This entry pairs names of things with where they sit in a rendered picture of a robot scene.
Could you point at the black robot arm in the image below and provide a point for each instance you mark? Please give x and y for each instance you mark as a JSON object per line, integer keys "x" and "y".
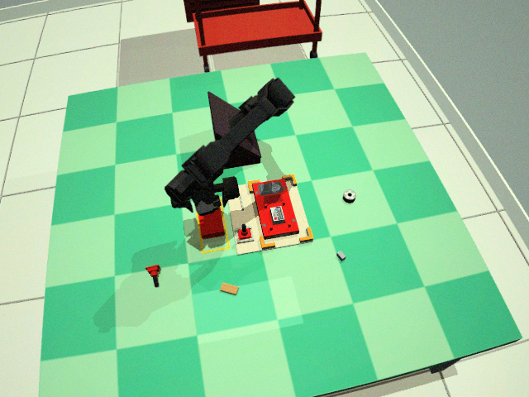
{"x": 207, "y": 163}

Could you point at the tan rectangular block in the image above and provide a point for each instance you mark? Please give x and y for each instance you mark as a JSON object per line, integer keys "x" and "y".
{"x": 230, "y": 289}

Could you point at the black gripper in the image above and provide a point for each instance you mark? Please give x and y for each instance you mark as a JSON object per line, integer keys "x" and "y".
{"x": 229, "y": 189}

